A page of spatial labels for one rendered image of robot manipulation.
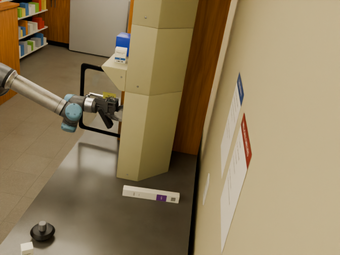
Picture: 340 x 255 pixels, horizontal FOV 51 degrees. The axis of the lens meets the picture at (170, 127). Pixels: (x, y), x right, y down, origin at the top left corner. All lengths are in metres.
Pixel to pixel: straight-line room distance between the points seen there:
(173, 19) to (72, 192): 0.90
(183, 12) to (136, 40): 0.23
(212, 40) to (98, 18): 4.99
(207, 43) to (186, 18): 0.33
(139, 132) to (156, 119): 0.10
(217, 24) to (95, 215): 1.08
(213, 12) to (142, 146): 0.75
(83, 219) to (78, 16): 5.55
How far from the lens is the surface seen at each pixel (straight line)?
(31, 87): 1.72
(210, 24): 1.85
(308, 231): 0.39
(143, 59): 1.54
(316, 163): 0.40
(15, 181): 3.41
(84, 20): 6.83
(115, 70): 1.58
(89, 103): 1.82
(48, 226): 1.51
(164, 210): 1.67
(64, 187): 1.76
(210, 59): 1.89
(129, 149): 1.73
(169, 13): 1.52
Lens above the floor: 2.01
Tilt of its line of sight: 27 degrees down
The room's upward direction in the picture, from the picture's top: 10 degrees clockwise
